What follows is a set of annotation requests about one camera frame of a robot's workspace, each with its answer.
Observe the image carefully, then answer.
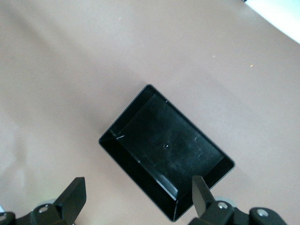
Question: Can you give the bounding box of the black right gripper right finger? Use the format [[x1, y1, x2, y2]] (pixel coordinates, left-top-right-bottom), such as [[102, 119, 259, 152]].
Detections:
[[189, 175, 289, 225]]

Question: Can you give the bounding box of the black rectangular plastic box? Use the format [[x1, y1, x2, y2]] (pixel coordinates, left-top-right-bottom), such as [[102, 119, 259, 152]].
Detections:
[[98, 84, 235, 222]]

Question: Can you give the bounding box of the brown table cover cloth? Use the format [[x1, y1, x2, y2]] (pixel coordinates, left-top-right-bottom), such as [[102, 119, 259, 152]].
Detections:
[[0, 0, 300, 225]]

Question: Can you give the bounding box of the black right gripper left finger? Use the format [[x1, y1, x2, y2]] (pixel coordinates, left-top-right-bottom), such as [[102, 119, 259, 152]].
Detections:
[[0, 176, 87, 225]]

